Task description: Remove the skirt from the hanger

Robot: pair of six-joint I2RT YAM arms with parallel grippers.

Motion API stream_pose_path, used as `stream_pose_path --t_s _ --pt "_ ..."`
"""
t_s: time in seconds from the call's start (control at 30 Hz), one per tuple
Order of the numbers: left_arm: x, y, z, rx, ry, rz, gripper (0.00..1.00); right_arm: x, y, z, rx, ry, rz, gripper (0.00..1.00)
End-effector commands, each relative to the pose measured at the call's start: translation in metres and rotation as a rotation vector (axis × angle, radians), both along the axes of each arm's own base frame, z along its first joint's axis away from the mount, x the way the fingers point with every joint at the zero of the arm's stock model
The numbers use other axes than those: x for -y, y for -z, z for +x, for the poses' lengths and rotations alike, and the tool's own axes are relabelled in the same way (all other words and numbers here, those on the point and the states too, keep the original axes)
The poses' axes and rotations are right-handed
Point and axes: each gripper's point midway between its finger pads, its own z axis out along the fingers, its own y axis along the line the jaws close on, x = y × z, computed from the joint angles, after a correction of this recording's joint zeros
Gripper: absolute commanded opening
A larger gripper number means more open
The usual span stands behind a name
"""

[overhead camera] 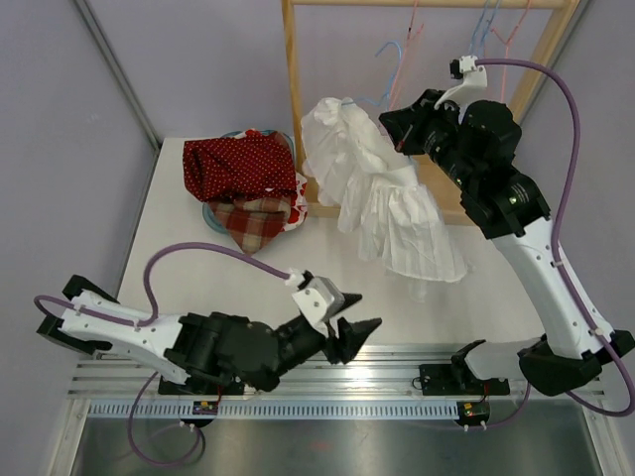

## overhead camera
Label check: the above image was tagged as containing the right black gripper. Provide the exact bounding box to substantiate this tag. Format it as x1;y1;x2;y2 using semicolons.
381;89;479;192

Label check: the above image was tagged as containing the white ruffled garment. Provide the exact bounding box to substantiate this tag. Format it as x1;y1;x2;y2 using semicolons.
301;97;469;301

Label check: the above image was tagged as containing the light blue hanger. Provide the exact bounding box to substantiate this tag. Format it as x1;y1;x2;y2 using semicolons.
467;0;490;56
341;41;404;111
477;0;501;58

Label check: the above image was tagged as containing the red plaid garment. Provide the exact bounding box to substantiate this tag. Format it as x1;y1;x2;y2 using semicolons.
207;197;292;255

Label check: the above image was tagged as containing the dark red dotted garment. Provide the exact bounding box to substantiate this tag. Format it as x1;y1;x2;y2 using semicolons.
183;130;297;202

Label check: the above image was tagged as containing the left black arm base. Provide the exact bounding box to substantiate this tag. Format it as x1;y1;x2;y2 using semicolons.
158;358;245;396

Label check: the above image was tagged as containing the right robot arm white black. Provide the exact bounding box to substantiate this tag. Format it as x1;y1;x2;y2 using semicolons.
379;89;634;397

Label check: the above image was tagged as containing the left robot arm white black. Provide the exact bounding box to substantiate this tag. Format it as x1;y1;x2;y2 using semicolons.
37;271;382;395

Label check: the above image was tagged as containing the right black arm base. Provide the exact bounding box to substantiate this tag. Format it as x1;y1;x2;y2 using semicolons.
419;364;510;397

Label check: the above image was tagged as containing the wooden clothes rack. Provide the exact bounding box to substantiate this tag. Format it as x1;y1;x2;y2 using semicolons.
280;0;582;227

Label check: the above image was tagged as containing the teal plastic basin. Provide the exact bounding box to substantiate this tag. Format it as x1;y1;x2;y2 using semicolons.
202;129;297;235

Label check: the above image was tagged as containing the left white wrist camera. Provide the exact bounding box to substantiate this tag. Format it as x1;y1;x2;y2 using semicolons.
285;269;344;337

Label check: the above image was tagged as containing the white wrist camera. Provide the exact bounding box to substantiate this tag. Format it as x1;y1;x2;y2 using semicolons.
285;269;344;337
434;55;487;110

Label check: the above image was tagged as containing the aluminium mounting rail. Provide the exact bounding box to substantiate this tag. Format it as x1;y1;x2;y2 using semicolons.
66;342;609;401

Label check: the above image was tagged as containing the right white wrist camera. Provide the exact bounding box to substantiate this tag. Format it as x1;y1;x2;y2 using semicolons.
434;55;487;110

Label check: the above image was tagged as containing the white slotted cable duct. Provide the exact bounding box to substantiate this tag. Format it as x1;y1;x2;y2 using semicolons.
87;400;458;420

